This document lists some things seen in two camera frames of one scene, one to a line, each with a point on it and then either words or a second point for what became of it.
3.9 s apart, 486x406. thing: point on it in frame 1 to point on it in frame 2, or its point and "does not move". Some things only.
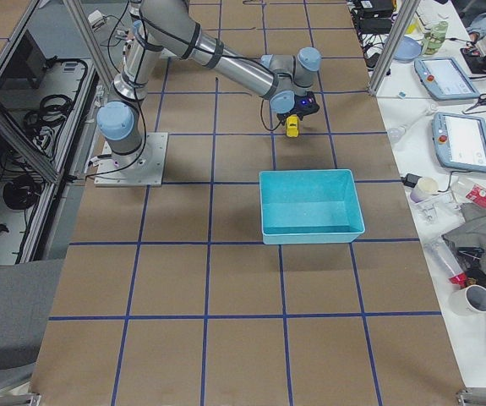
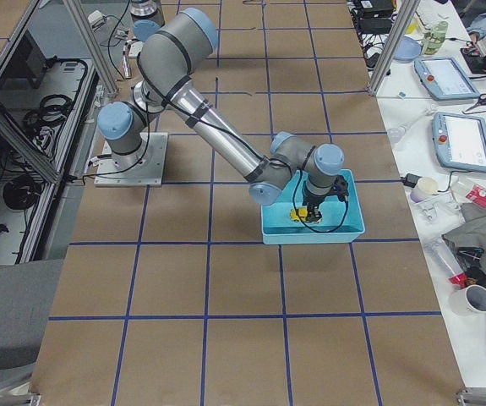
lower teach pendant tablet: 463,141 does not move
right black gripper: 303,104 to 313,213
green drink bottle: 434,38 does not move
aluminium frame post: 406,14 does not move
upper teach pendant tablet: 445,79 does not move
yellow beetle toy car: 292,126 to 301,214
